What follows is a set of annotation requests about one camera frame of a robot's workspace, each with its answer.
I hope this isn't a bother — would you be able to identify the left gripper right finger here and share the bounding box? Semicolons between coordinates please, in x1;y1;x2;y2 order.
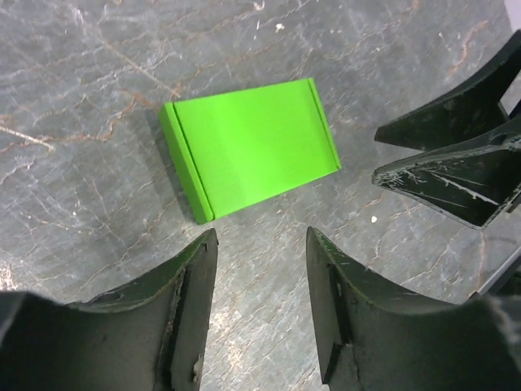
306;227;520;390

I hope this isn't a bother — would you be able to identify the green paper box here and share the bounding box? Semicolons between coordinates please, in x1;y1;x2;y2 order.
158;78;341;224

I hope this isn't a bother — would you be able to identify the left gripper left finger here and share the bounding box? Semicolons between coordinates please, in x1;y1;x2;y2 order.
1;229;218;390

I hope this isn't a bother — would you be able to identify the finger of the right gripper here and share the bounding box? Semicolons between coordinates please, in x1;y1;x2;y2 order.
372;121;520;229
374;30;520;152

